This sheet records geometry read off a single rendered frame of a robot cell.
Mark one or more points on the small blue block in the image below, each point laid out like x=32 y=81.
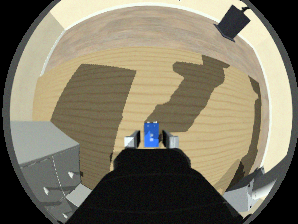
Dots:
x=151 y=132

